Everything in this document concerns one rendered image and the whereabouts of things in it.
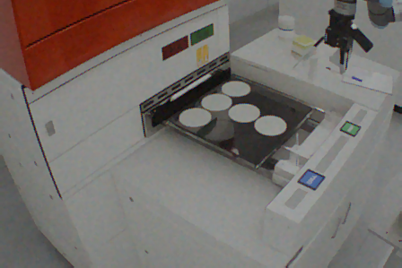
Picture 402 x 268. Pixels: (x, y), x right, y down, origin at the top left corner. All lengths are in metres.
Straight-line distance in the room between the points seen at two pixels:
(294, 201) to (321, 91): 0.53
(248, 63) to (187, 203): 0.61
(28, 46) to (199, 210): 0.63
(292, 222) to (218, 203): 0.29
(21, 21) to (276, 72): 0.92
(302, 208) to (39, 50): 0.71
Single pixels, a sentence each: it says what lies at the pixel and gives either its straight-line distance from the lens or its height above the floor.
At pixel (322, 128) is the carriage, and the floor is 0.88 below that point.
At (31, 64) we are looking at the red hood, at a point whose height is 1.29.
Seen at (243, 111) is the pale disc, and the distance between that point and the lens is 1.32.
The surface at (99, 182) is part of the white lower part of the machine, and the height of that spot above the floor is 0.80.
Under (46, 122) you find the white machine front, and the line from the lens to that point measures 1.06.
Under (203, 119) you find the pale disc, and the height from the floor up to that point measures 0.90.
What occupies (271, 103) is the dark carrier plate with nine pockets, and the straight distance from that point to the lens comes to 1.37.
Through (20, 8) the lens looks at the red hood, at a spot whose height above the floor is 1.44.
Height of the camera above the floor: 1.65
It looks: 35 degrees down
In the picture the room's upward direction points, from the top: 3 degrees counter-clockwise
